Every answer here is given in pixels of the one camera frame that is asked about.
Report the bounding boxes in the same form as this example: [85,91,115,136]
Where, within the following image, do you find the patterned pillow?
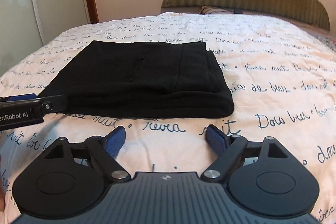
[201,6,234,15]

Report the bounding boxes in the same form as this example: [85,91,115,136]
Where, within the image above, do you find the white script-print bedspread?
[1,13,335,223]

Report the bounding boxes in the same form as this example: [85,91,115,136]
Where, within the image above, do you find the left hand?
[0,167,6,213]

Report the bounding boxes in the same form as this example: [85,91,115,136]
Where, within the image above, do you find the black pants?
[41,41,235,119]

